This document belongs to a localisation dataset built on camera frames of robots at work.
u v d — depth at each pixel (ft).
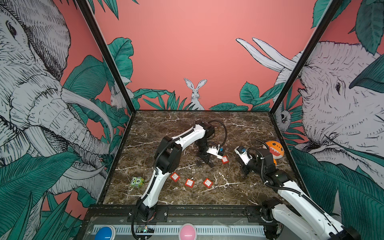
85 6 2.26
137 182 2.73
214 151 2.56
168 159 1.85
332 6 2.28
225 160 3.04
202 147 2.61
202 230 2.30
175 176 2.81
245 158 2.29
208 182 2.74
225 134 2.73
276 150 2.90
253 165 2.22
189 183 2.73
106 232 2.23
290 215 1.87
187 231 2.22
